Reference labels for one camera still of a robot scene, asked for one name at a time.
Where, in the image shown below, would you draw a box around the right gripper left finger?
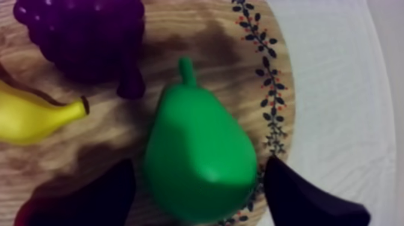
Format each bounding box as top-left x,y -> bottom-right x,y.
14,158 -> 138,226

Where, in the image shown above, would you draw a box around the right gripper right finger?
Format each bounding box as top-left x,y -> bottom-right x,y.
263,156 -> 372,226

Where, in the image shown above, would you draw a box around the green toy pear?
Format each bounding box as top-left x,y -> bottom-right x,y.
143,56 -> 258,223

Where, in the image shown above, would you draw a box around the round wooden board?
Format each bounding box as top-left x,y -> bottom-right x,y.
0,0 -> 296,226

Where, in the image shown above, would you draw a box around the yellow toy banana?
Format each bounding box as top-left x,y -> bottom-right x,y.
0,79 -> 90,146

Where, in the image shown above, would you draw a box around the purple toy grapes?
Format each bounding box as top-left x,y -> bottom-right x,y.
13,0 -> 147,99

